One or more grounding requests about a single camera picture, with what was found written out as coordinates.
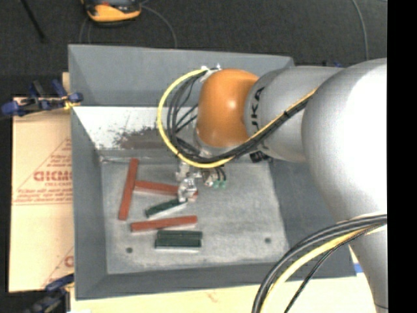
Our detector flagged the red-brown flat block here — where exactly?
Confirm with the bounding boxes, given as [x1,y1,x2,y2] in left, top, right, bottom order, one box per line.
[117,157,140,222]
[130,215,199,233]
[134,179,199,203]

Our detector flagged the brown cardboard board, red print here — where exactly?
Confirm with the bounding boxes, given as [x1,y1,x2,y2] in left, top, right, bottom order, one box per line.
[7,105,76,293]

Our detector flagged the black cylinder on white bracket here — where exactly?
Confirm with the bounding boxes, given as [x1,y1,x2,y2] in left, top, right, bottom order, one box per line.
[249,150,274,164]

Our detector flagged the dark green flat block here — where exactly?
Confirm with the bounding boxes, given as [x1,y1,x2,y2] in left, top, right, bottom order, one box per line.
[154,230,204,249]
[144,197,189,219]

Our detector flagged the grey metal bin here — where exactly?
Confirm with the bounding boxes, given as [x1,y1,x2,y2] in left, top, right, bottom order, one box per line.
[67,44,356,299]

